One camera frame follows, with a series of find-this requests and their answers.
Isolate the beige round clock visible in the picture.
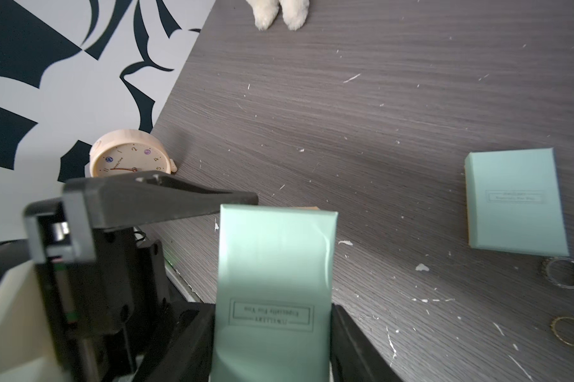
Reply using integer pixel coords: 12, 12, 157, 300
89, 129, 177, 178

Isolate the mint green box lid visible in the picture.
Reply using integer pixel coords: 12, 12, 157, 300
465, 148, 570, 257

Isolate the dark thin ring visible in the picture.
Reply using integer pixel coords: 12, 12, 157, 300
541, 256, 574, 291

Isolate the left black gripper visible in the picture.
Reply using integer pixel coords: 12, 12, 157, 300
24, 171, 258, 382

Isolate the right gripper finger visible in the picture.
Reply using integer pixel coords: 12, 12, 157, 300
331, 304, 403, 382

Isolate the gold thin ring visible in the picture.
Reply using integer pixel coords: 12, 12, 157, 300
549, 316, 574, 348

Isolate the white plush bunny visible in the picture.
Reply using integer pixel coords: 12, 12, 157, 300
247, 0, 310, 31

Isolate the mint green box left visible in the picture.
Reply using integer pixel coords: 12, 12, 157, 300
210, 205, 338, 381

